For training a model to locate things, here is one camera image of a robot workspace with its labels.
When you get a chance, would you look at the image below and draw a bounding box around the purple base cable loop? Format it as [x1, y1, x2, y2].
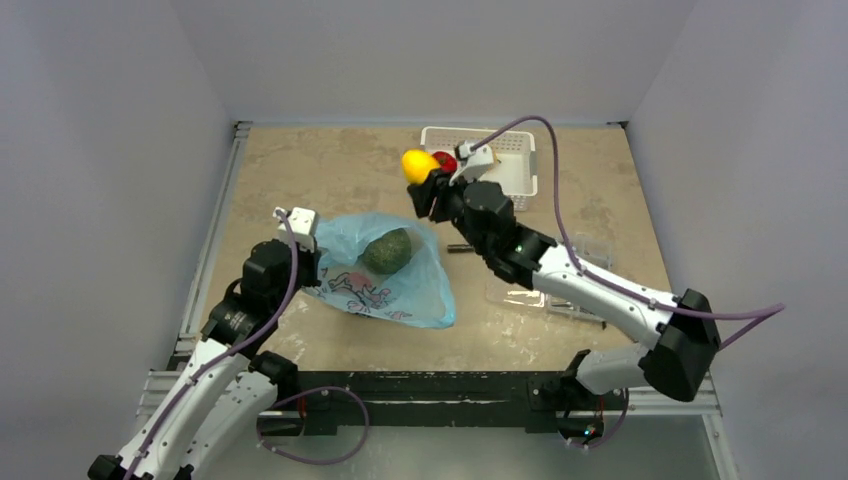
[256, 387, 370, 466]

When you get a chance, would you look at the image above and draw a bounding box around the dark metal faucet tap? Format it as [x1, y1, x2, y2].
[446, 244, 475, 254]

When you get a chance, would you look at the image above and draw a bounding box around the blue printed plastic bag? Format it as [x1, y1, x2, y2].
[304, 212, 457, 329]

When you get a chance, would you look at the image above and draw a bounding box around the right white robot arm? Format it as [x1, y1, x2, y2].
[407, 169, 721, 407]

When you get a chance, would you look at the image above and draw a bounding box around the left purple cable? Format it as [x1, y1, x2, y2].
[122, 208, 301, 480]

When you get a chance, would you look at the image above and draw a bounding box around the clear plastic screw box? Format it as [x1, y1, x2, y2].
[484, 231, 614, 324]

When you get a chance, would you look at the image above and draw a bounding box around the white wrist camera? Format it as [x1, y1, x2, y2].
[449, 141, 496, 185]
[273, 207, 320, 253]

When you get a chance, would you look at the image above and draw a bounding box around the white perforated plastic basket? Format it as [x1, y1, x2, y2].
[420, 126, 539, 212]

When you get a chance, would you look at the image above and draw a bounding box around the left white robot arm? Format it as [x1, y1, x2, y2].
[87, 234, 320, 479]

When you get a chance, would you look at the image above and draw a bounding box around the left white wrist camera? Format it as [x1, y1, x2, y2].
[273, 207, 320, 253]

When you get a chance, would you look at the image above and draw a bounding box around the dark green fake broccoli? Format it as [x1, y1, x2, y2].
[360, 228, 413, 275]

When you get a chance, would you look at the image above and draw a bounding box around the red fake apple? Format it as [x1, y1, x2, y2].
[432, 151, 458, 174]

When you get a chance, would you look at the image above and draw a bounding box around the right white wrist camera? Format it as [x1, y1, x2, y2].
[449, 141, 496, 185]

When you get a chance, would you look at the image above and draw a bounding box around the yellow fake lemon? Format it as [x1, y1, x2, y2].
[401, 149, 441, 185]

